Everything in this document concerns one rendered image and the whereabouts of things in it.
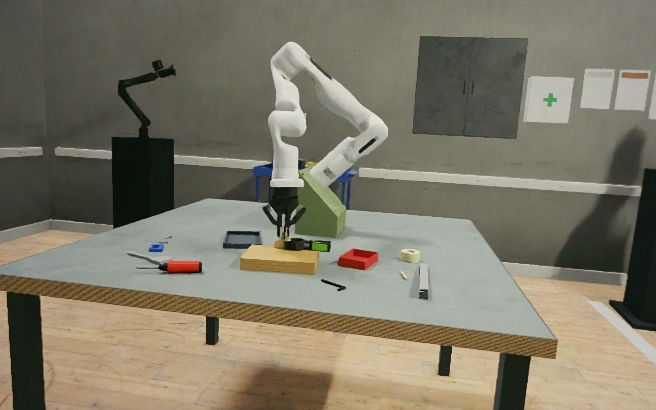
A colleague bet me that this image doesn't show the red rectangular tray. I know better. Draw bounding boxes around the red rectangular tray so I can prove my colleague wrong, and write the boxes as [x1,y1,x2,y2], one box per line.
[338,249,378,270]

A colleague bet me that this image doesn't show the red-handled screwdriver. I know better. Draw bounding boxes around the red-handled screwdriver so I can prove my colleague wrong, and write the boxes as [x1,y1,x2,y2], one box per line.
[141,261,202,273]

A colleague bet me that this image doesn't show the tan wooden board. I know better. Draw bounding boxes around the tan wooden board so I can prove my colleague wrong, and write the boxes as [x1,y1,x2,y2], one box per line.
[240,244,319,275]

